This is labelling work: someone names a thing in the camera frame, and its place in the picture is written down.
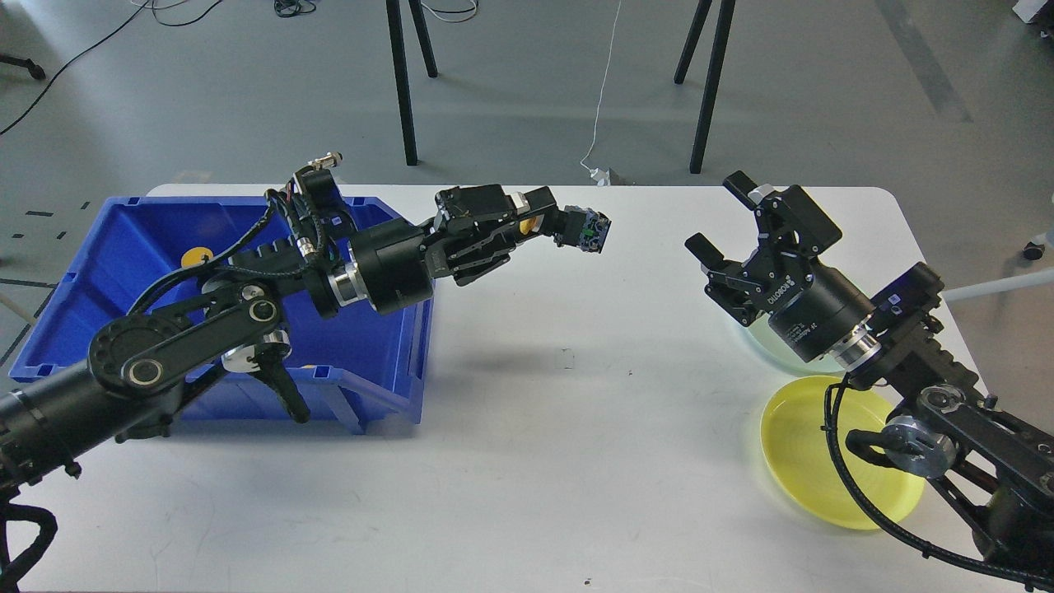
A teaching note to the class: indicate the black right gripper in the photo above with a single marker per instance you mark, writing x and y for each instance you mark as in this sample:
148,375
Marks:
811,306

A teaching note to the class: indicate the black stand foot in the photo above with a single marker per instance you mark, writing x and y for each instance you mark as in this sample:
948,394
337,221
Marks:
35,70

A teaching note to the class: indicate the white bar with caster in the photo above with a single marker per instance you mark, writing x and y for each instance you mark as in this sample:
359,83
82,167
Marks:
1035,249

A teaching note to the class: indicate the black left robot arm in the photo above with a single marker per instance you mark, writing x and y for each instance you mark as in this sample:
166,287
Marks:
224,315

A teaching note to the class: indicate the yellow button in bin corner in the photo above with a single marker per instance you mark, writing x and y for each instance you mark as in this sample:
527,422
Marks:
196,256

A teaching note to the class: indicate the blue plastic bin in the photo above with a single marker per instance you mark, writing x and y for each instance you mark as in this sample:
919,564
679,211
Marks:
369,366

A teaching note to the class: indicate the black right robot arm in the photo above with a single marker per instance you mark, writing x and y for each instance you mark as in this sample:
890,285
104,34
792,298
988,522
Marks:
904,402

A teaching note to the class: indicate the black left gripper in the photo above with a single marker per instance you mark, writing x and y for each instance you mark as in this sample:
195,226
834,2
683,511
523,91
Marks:
393,265

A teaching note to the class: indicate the pale green plate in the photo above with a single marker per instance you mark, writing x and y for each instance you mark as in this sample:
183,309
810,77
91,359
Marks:
761,336

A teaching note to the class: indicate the yellow plate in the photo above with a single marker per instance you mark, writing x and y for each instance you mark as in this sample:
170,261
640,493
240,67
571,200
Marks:
796,452

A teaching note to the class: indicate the yellow push button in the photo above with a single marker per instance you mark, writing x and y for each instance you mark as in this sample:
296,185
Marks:
582,228

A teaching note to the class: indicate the right black tripod legs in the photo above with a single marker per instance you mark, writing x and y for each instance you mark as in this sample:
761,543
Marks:
724,21

